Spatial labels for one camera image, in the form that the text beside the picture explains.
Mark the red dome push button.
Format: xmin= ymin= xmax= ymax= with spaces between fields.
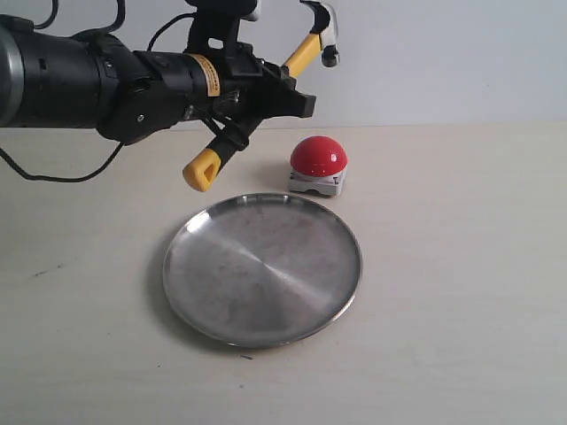
xmin=288 ymin=135 xmax=349 ymax=197

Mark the round stainless steel plate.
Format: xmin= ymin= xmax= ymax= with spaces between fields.
xmin=162 ymin=193 xmax=363 ymax=349

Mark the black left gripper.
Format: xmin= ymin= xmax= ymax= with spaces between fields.
xmin=181 ymin=43 xmax=316 ymax=128

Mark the yellow black claw hammer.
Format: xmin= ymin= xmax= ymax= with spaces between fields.
xmin=183 ymin=1 xmax=338 ymax=191

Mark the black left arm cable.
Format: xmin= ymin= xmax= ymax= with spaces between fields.
xmin=0 ymin=0 xmax=200 ymax=183

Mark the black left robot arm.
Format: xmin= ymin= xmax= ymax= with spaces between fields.
xmin=1 ymin=9 xmax=315 ymax=145

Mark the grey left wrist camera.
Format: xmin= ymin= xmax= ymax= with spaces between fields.
xmin=186 ymin=0 xmax=262 ymax=56

